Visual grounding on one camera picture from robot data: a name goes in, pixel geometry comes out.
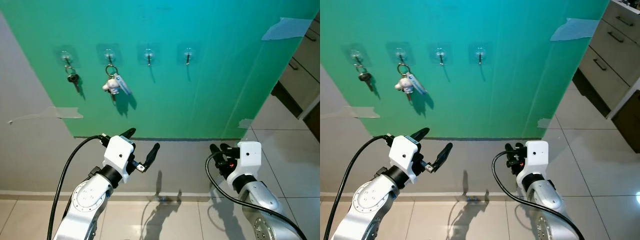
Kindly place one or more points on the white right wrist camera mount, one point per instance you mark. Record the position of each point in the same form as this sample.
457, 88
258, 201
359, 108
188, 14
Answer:
250, 157
535, 157

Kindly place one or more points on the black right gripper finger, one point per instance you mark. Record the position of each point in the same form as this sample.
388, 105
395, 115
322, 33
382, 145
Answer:
215, 150
510, 148
520, 146
226, 147

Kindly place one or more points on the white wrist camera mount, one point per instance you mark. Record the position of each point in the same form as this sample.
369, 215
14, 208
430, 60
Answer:
535, 157
402, 155
250, 157
117, 152

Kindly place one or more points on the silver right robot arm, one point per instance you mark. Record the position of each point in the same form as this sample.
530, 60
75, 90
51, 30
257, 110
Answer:
547, 200
262, 200

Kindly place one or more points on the beige drawer cabinet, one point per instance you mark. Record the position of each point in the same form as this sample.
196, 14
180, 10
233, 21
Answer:
605, 55
305, 75

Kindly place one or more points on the clear adhesive wall hook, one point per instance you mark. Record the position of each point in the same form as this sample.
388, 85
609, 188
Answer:
188, 52
66, 54
355, 54
480, 51
440, 52
109, 54
399, 52
148, 54

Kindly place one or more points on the wide pale tape patch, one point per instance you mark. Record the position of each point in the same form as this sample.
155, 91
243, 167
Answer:
575, 30
287, 29

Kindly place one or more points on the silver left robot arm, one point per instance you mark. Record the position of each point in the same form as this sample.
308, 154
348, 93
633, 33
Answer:
362, 205
82, 205

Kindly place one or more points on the green corrugated plastic board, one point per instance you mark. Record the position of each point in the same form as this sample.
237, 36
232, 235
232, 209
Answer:
500, 100
200, 100

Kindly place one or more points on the long pale tape strip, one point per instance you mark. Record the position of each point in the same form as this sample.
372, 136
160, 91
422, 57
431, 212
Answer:
65, 113
362, 112

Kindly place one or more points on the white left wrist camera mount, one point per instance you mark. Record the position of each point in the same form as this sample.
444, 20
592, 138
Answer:
117, 152
402, 155

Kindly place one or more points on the key bunch with white plush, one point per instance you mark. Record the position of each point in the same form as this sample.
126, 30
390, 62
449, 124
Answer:
112, 85
404, 84

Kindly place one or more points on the small pale tape piece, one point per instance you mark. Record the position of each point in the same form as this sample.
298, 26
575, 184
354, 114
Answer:
246, 123
544, 123

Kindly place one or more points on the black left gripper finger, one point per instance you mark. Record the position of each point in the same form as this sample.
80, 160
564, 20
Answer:
420, 133
443, 154
152, 152
128, 133

